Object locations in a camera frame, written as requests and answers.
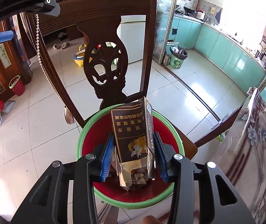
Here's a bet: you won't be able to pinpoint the dark cigarette pack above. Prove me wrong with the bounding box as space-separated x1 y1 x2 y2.
110 97 155 187

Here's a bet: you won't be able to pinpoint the crumpled paper trash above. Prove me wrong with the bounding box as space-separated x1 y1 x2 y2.
109 167 156 192

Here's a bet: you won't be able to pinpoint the green kitchen trash bin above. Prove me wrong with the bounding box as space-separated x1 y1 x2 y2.
169 46 188 69

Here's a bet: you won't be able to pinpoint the teal kitchen cabinets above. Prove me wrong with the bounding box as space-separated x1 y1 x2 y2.
166 16 266 93

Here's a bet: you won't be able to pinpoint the right hand thumb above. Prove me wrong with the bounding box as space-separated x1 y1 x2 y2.
142 215 162 224

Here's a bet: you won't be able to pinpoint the red bin with green rim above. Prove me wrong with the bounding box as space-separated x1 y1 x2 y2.
77 106 185 209

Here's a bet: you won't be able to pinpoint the small red floor bin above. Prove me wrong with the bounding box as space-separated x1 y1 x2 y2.
8 75 25 96

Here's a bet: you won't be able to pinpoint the yellow child potty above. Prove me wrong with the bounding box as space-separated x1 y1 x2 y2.
73 44 87 67

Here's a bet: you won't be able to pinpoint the floral patterned tablecloth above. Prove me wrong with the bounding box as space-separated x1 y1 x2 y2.
211 88 266 223

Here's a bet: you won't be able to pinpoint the dark wooden carved chair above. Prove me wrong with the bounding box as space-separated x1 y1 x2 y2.
18 0 198 160

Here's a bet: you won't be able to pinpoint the white refrigerator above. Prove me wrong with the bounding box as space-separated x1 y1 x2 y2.
117 15 146 63

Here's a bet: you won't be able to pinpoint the black wok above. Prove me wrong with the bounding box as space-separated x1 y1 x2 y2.
184 6 197 15

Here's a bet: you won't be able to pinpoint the white bead chain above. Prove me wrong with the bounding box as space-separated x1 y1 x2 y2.
34 13 75 125

